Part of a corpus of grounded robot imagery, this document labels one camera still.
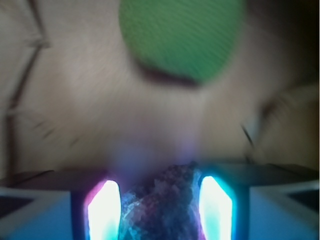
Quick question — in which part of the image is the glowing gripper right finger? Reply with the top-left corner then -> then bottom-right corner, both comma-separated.
198,163 -> 320,240

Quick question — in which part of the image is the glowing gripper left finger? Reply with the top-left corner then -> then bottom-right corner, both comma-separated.
0,170 -> 121,240

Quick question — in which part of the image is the brown grey rock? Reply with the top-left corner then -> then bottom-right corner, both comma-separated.
118,162 -> 205,240

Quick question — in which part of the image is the brown paper bag tray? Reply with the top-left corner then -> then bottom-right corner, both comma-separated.
0,0 -> 320,181

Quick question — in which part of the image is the green plush frog toy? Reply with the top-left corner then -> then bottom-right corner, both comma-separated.
118,0 -> 246,85

